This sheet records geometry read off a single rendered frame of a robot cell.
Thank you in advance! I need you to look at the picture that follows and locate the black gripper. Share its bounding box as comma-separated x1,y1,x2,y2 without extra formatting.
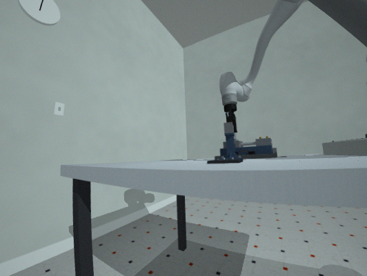
224,103,237,139

